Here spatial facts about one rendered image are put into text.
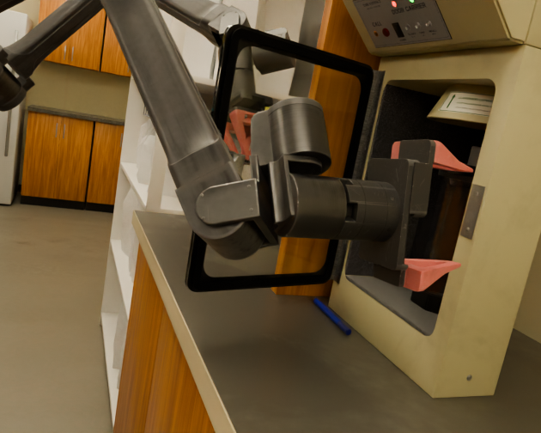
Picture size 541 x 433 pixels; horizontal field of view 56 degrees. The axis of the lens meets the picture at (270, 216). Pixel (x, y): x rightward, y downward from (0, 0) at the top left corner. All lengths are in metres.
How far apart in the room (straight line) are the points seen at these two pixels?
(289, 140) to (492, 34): 0.34
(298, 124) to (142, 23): 0.22
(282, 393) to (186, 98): 0.38
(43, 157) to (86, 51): 1.16
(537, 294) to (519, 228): 0.46
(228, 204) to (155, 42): 0.22
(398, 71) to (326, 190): 0.49
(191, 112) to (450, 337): 0.45
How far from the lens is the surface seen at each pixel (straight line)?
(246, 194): 0.43
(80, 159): 5.56
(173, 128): 0.50
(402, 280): 0.51
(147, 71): 0.56
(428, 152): 0.49
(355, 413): 0.68
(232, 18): 0.95
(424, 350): 0.78
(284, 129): 0.47
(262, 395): 0.66
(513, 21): 0.70
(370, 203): 0.46
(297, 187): 0.43
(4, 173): 5.49
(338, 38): 0.98
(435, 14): 0.76
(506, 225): 0.73
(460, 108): 0.80
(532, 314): 1.21
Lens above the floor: 1.27
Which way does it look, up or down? 11 degrees down
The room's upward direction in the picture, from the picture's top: 11 degrees clockwise
